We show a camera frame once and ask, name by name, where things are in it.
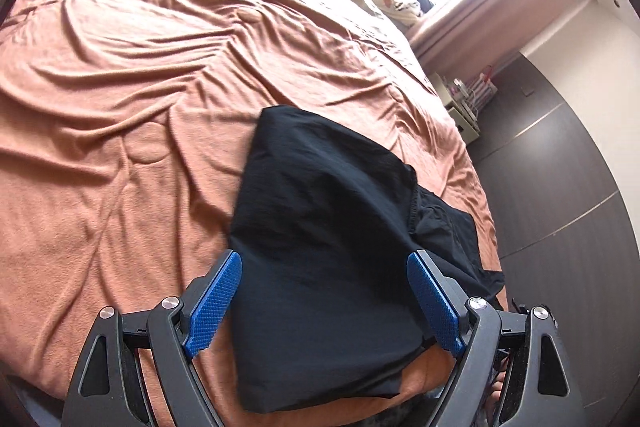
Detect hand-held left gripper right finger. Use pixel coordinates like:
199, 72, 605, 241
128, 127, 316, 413
406, 249, 586, 427

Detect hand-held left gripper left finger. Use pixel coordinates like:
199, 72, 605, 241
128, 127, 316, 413
60, 249, 244, 427

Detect black pants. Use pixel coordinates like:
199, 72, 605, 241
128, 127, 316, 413
227, 104, 506, 413

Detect grey panelled wardrobe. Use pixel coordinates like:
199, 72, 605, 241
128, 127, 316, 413
467, 52, 640, 358

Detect white nightstand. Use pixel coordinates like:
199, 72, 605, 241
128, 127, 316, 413
432, 73, 483, 142

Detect bed with orange sheet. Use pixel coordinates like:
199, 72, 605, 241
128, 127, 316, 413
0, 0, 501, 423

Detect white wire rack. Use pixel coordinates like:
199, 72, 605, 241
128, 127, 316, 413
462, 64, 499, 108

